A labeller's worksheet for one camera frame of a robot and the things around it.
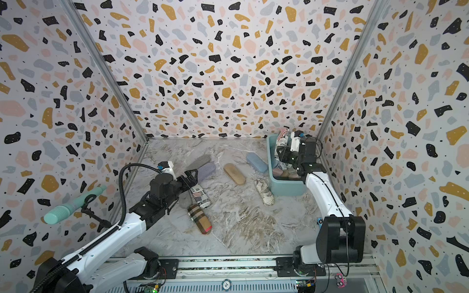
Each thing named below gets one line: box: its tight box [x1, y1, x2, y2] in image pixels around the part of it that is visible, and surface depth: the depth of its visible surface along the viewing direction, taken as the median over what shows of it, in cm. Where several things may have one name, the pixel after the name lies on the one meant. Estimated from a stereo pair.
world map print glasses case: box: [254, 178, 276, 207], surface depth 96 cm
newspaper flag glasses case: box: [274, 127, 289, 157], surface depth 86 cm
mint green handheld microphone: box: [43, 185, 108, 225], surface depth 55 cm
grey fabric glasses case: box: [186, 154, 212, 171], surface depth 108 cm
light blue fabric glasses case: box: [246, 151, 268, 173], surface depth 112 cm
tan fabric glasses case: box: [223, 162, 247, 185], surface depth 105 cm
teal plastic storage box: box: [266, 133, 307, 196], surface depth 96 cm
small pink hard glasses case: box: [272, 168, 302, 179], surface depth 100 cm
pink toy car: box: [334, 272, 349, 289], surface depth 72 cm
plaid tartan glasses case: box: [187, 203, 212, 235], surface depth 86 cm
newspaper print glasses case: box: [190, 183, 212, 209], surface depth 94 cm
